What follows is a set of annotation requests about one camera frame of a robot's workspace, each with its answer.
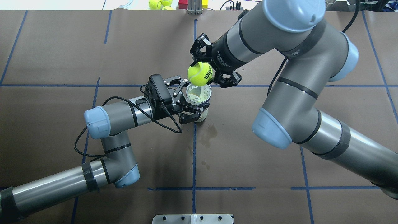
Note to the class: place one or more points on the black gripper at ball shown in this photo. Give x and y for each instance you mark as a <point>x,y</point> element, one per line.
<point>221,54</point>

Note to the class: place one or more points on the black gripper at can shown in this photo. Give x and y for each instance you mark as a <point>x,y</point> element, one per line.
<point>162,112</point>

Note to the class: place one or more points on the clear Wilson ball can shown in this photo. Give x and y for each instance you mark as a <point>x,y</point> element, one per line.
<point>198,95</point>

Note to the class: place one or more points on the yellow-green tennis ball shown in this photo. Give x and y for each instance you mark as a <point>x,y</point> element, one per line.
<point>200,74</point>

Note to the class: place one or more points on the grey robot arm holding ball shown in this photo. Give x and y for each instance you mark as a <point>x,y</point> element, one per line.
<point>316,53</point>

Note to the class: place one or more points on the grey robot arm holding can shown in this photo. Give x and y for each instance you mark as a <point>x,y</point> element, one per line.
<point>106,149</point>

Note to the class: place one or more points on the tennis balls pile background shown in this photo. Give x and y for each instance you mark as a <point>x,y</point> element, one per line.
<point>160,4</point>

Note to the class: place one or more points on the yellow block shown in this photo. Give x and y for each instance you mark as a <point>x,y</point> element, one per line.
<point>205,4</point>

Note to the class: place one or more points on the red block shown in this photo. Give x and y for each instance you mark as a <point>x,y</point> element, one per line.
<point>183,4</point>

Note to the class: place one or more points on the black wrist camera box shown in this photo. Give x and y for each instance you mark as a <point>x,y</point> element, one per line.
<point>153,92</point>

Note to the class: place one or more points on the grey metal bracket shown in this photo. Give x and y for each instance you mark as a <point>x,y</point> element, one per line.
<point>194,7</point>

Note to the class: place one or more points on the white metal mount base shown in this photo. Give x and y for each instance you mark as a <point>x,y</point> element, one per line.
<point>193,219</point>

